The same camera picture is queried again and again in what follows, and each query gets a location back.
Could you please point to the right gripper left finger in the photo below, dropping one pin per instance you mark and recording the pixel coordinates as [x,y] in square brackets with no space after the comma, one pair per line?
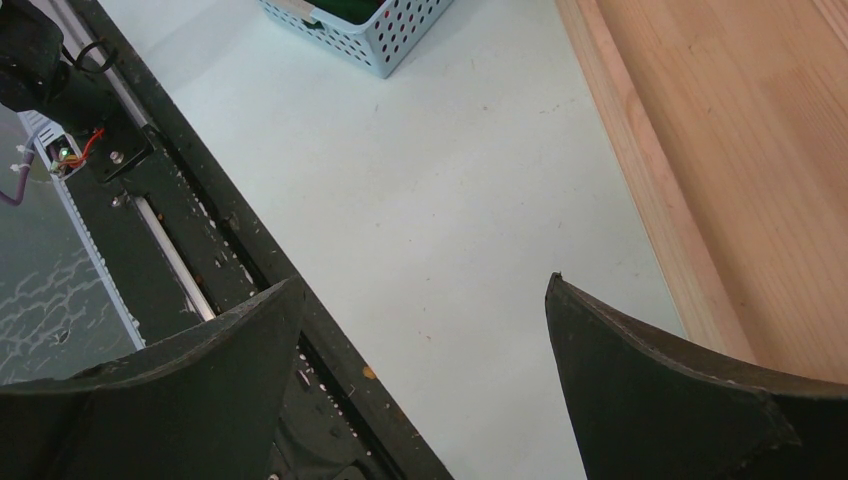
[201,404]

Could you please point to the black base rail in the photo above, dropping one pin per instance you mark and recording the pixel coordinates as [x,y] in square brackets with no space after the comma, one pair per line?
[181,243]

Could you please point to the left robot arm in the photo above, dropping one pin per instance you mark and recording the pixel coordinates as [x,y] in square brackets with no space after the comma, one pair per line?
[35,77]

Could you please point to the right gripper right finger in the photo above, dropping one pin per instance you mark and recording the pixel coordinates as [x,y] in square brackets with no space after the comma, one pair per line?
[646,404]

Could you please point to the light blue perforated basket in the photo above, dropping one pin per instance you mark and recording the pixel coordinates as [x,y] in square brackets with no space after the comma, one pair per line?
[378,45]

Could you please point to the wooden hanger stand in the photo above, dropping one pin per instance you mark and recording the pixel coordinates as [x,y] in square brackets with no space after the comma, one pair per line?
[728,120]

